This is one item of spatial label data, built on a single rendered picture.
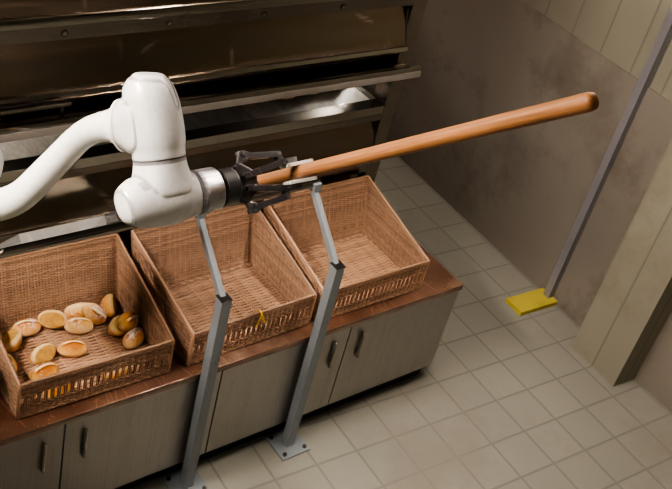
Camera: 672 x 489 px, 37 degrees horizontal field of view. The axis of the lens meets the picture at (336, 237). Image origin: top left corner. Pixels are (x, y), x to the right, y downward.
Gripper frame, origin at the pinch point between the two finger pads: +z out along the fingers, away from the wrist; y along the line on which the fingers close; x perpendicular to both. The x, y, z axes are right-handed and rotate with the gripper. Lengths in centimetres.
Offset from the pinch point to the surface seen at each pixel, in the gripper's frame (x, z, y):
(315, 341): -136, 86, 61
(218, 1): -106, 56, -62
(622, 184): -131, 276, 33
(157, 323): -144, 29, 39
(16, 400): -142, -25, 50
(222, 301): -113, 38, 34
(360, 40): -121, 125, -47
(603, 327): -145, 259, 100
